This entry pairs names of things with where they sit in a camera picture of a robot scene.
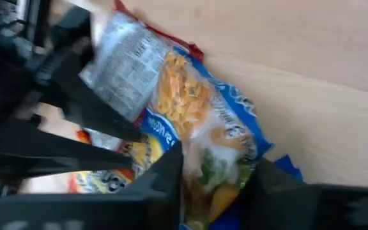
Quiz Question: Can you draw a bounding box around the red roast beef ramen pack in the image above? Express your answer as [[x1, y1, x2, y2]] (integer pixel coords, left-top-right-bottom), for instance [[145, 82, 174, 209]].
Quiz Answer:
[[78, 0, 206, 124]]

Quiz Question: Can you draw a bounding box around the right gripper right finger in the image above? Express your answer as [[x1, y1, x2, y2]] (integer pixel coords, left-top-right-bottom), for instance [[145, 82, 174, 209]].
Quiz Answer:
[[244, 159, 368, 230]]

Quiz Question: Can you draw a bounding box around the orange chicken ramen noodle pack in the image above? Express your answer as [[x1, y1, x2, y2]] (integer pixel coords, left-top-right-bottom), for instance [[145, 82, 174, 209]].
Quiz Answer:
[[68, 129, 167, 196]]

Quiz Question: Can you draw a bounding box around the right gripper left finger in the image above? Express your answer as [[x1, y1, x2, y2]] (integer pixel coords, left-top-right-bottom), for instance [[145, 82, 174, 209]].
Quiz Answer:
[[0, 142, 185, 230]]

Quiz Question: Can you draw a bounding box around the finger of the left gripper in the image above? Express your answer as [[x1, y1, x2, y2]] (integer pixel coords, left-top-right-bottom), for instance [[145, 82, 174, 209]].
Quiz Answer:
[[0, 123, 134, 183], [52, 54, 144, 143]]

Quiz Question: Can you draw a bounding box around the blue ramen noodle pack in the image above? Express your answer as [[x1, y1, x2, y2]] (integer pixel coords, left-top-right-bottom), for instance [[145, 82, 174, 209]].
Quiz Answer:
[[139, 46, 303, 230]]

